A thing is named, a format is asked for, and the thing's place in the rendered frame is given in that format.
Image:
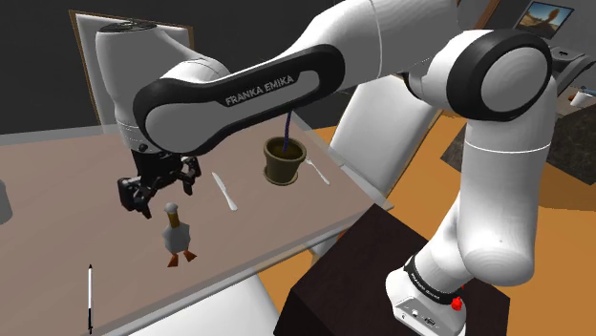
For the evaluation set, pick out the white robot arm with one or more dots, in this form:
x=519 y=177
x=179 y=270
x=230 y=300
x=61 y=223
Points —
x=493 y=195

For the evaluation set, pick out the white and black pen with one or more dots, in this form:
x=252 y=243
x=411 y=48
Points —
x=90 y=298

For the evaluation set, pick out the white fork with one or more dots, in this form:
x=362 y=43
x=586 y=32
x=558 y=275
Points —
x=317 y=171

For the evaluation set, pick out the dark robot stand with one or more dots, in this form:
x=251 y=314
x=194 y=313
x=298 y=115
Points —
x=344 y=288

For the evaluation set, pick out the grey round object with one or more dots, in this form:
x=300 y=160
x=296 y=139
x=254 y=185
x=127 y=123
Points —
x=3 y=202

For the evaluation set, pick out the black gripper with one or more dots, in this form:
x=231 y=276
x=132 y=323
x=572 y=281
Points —
x=156 y=170

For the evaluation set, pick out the white goose figure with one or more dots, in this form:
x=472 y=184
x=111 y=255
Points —
x=176 y=237

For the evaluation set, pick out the white chair with wooden frame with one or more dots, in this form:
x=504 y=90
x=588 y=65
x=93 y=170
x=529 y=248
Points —
x=88 y=51

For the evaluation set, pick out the dark speckled rug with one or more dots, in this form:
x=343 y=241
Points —
x=572 y=144

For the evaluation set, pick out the framed desert picture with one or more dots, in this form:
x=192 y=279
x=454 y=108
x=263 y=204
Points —
x=544 y=18

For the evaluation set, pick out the white knife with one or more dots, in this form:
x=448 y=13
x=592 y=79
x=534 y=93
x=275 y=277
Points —
x=224 y=191

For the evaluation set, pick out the brown dining table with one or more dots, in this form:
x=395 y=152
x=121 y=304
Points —
x=60 y=177

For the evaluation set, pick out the olive plant pot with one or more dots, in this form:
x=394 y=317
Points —
x=284 y=165

